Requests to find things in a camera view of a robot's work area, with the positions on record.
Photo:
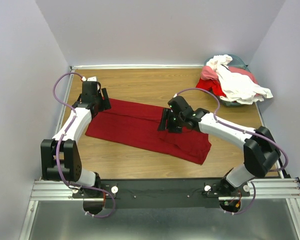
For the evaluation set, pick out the dark red t shirt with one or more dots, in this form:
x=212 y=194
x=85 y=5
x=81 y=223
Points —
x=136 y=124

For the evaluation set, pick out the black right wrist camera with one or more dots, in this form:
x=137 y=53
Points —
x=178 y=104

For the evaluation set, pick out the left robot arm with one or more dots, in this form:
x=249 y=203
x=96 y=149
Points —
x=60 y=158

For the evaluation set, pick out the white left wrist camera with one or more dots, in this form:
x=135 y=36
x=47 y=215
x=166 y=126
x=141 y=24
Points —
x=89 y=79

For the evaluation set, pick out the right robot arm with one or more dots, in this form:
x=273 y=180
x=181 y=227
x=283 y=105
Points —
x=259 y=151

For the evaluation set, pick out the white t shirt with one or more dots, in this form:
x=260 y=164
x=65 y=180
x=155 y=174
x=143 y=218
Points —
x=237 y=87

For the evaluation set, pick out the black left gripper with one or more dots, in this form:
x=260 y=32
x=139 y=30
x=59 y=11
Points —
x=105 y=105

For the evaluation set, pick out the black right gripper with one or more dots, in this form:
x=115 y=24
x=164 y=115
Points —
x=166 y=114

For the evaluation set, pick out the aluminium frame extrusion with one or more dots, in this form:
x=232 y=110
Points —
x=267 y=188

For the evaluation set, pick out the pink t shirt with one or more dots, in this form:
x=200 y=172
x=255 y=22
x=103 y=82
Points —
x=208 y=74

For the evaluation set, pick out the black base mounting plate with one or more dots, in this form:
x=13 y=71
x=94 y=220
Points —
x=95 y=201

